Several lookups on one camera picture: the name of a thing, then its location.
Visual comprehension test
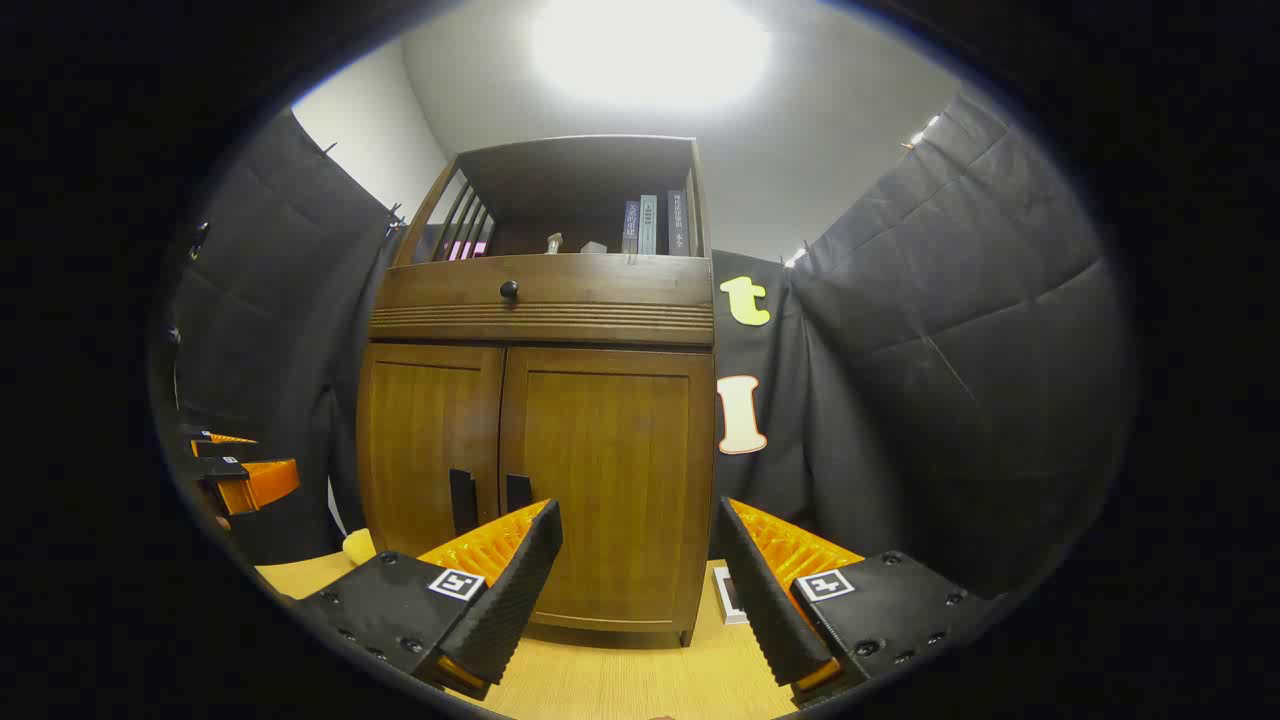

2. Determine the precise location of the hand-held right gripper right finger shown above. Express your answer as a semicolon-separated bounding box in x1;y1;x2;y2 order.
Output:
712;497;1001;709

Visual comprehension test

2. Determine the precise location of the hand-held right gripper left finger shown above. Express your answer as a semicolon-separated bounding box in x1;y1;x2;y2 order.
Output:
290;498;563;701

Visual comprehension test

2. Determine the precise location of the wooden cabinet door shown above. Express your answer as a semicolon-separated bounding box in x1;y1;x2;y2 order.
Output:
498;347;717;633
357;343;506;561

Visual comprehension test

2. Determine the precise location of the wooden double-door shoe cabinet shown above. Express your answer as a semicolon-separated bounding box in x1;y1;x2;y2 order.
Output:
355;135;717;648

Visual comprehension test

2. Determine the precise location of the white book with dark cover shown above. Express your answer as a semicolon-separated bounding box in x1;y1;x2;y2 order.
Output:
713;566;749;626

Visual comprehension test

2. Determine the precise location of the black backdrop cloth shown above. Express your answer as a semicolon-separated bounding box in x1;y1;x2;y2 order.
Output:
150;90;1136;601

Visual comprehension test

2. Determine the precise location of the ceiling light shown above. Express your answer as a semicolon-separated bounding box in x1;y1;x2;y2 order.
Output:
530;0;771;106

